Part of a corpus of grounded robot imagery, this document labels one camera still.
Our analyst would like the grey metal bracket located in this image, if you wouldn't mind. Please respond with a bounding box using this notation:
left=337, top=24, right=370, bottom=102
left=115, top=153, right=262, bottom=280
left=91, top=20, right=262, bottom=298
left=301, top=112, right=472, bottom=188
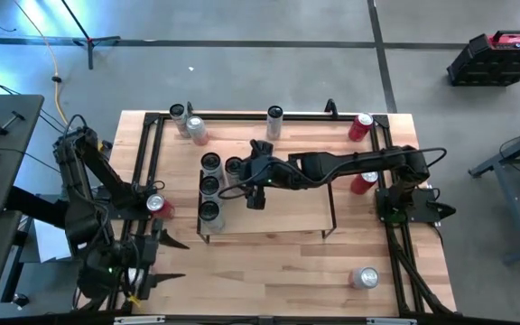
left=113, top=315, right=167, bottom=325
left=366, top=317, right=418, bottom=325

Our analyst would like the black tripod stand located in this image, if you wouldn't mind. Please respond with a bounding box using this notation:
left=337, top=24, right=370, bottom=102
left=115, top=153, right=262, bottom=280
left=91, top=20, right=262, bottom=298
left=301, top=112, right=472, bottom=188
left=60, top=0, right=122, bottom=71

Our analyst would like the short white pink can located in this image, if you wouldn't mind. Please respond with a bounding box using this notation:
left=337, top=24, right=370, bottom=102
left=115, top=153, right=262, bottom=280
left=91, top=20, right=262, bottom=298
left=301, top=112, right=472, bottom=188
left=185, top=116, right=210, bottom=147

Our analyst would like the short silver white can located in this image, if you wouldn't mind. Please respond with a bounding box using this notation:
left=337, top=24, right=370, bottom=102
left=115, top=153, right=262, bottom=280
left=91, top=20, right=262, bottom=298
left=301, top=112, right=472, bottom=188
left=348, top=265, right=381, bottom=291

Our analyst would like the yellow extension cable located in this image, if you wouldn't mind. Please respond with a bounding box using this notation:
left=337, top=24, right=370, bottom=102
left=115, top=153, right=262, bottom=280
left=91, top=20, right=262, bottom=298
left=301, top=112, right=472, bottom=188
left=12, top=0, right=74, bottom=127

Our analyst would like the black caster wheel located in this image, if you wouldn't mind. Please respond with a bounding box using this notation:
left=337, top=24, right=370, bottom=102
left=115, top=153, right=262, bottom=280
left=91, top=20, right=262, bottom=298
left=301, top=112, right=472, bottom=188
left=12, top=292, right=31, bottom=310

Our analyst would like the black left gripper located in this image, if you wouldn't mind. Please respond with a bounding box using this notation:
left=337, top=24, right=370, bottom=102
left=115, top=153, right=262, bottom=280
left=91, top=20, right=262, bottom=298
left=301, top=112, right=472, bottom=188
left=124, top=218, right=191, bottom=302

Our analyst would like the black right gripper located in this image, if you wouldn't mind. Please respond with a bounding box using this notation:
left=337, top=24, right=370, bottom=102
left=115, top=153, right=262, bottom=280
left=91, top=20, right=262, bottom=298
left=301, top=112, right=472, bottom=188
left=239, top=138, right=291, bottom=211

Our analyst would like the black aluminium table frame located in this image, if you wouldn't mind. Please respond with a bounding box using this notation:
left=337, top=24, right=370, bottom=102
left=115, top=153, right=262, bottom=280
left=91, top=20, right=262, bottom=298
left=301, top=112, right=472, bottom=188
left=74, top=110, right=458, bottom=317

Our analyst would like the wooden shelf with black frame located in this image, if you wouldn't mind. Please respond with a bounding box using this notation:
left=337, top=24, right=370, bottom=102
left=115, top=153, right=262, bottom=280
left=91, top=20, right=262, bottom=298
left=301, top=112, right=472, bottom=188
left=195, top=164, right=339, bottom=246

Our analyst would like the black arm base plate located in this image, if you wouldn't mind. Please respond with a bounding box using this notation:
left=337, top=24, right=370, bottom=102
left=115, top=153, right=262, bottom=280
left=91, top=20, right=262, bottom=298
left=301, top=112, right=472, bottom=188
left=375, top=186, right=458, bottom=227
left=105, top=198, right=153, bottom=222

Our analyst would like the red cola can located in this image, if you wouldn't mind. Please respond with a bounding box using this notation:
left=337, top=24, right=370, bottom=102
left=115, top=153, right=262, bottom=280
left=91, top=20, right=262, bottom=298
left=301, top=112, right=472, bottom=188
left=348, top=112, right=375, bottom=143
left=145, top=193, right=176, bottom=221
left=349, top=170, right=380, bottom=196

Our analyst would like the red black tool case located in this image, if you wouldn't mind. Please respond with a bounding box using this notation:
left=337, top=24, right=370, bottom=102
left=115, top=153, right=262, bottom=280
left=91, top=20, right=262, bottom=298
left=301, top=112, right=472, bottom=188
left=445, top=29, right=520, bottom=88

